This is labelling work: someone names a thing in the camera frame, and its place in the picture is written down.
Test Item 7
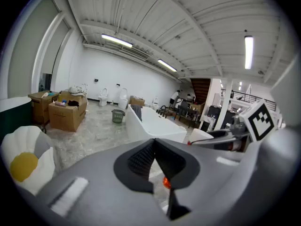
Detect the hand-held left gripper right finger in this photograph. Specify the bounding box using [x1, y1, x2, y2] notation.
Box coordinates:
[154, 128, 301, 226]

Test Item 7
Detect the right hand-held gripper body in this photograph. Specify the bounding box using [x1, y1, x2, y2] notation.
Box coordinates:
[228, 99, 275, 153]

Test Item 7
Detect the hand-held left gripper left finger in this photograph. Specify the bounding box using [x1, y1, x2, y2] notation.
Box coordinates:
[35, 137, 171, 226]

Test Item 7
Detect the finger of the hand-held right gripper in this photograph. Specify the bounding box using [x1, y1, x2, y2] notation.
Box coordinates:
[190, 135, 237, 152]
[206, 129, 236, 139]

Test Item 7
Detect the white bathtub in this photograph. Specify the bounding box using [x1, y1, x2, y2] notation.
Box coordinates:
[125, 104, 188, 144]

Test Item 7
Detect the black cabinet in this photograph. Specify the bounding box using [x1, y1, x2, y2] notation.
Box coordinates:
[206, 105, 240, 129]

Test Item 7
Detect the black metal railing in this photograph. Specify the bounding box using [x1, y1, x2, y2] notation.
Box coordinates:
[220, 88, 277, 112]

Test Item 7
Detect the dark table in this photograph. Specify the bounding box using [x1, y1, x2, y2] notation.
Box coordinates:
[175, 101, 201, 129]

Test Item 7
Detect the brown wooden staircase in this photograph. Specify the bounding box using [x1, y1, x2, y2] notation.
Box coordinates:
[190, 78, 211, 105]

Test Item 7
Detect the fluorescent ceiling light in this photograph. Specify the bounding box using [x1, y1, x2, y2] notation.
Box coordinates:
[244, 35, 254, 70]
[157, 59, 178, 73]
[101, 33, 133, 48]

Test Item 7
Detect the fried egg shaped cushion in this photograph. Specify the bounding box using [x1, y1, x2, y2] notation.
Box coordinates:
[1, 125, 57, 196]

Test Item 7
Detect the green plastic basket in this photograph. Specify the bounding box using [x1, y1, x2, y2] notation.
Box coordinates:
[111, 109, 126, 124]

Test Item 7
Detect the large cardboard box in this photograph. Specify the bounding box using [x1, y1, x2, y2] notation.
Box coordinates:
[48, 90, 88, 133]

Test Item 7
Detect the dark grey towel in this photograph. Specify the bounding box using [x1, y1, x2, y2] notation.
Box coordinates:
[130, 104, 143, 122]

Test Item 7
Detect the low cardboard box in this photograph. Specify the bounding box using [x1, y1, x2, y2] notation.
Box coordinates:
[128, 96, 145, 107]

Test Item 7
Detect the small cardboard box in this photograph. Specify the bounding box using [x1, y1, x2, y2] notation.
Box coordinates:
[27, 91, 60, 125]

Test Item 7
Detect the crumpled white cloth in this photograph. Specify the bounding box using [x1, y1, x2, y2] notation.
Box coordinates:
[66, 85, 87, 97]

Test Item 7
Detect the grey window blind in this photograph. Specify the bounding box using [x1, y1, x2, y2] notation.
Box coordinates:
[41, 20, 71, 80]

